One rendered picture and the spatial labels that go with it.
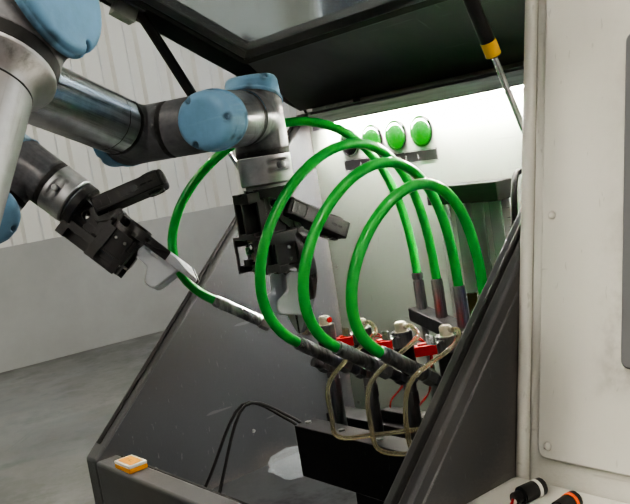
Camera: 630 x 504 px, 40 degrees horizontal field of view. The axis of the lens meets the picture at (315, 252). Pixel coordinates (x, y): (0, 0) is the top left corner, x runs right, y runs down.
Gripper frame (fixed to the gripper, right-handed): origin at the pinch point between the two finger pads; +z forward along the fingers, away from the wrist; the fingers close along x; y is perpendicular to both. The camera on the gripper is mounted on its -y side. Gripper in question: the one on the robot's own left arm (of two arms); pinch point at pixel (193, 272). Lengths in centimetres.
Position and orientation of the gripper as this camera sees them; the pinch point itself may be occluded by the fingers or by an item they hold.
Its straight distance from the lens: 130.2
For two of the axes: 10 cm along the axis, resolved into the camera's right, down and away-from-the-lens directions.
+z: 8.0, 5.9, -0.5
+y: -6.0, 8.0, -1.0
